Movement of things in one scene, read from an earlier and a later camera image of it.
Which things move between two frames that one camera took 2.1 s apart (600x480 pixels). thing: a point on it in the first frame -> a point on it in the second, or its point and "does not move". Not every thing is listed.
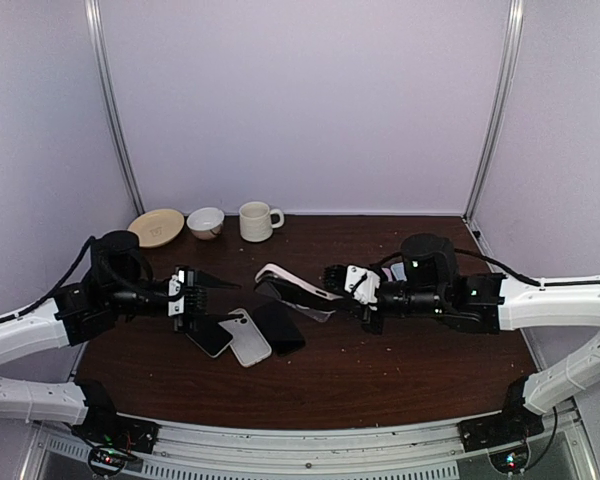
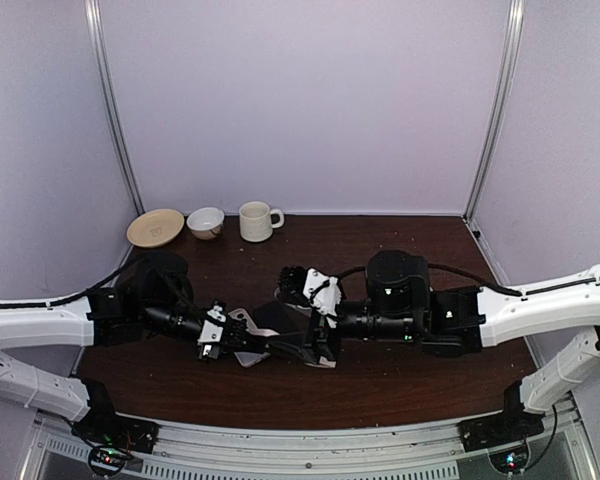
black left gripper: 198,278 -> 209,351
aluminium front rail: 419,451 does not move
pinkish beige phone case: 275,269 -> 245,315
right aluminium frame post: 516,32 does not move
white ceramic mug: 255,221 does not move
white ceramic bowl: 206,222 does not move
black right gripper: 350,304 -> 318,329
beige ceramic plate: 157,227 does not move
